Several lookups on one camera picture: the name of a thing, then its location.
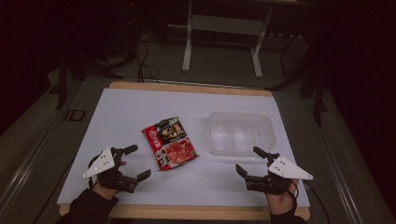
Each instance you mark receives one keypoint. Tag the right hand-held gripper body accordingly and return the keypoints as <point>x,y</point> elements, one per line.
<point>288,169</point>

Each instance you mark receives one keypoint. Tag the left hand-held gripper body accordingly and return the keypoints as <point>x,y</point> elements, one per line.
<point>102,161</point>

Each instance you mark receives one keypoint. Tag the clear plastic container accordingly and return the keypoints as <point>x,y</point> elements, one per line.
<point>241,133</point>

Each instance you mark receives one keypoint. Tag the red and black food packet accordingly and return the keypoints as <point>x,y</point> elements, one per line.
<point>171,144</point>

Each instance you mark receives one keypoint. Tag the person's left hand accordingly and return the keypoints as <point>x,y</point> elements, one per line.
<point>106,192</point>

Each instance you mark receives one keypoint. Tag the person's right hand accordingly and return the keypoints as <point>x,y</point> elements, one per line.
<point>281,203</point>

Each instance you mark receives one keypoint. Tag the white table mat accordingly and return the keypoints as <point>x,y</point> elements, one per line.
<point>130,118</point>

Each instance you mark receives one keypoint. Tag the black floor plate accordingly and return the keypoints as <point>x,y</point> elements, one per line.
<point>74,115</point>

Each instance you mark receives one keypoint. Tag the black metal stand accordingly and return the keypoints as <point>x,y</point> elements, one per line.
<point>62,81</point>
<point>319,93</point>

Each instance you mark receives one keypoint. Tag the metal floor rail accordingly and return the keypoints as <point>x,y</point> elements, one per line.
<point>28,161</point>
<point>339,177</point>

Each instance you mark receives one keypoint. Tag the white metal table frame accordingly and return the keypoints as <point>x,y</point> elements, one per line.
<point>186,46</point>

